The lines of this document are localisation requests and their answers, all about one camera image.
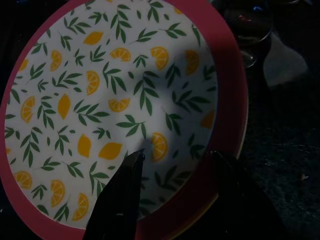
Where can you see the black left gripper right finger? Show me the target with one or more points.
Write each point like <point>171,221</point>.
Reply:
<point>240,207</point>

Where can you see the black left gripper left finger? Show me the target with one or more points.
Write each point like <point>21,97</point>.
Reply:
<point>117,200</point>

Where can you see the lemon print plate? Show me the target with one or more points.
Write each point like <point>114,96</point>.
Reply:
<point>112,100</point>

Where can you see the pink plate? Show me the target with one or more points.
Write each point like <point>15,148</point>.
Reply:
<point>227,75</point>

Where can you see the steel spoon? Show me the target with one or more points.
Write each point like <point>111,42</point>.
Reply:
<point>250,27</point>

